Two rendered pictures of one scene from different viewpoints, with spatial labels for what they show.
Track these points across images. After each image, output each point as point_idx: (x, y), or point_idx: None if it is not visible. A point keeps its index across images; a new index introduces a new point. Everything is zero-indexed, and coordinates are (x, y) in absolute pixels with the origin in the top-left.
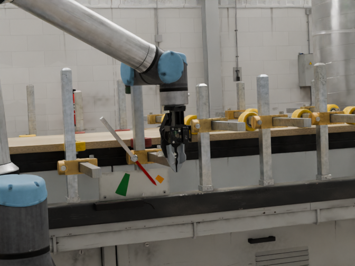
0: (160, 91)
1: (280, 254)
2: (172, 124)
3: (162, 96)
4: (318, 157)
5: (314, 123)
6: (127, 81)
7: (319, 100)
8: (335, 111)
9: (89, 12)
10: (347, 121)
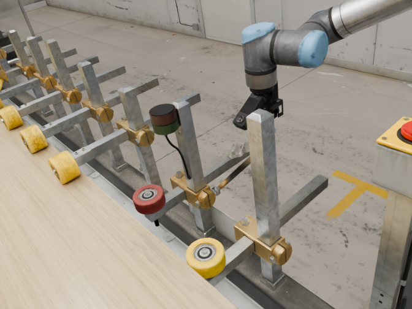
0: (273, 71)
1: None
2: (273, 100)
3: (276, 74)
4: (84, 129)
5: (81, 99)
6: (323, 60)
7: (70, 76)
8: (61, 84)
9: None
10: (102, 81)
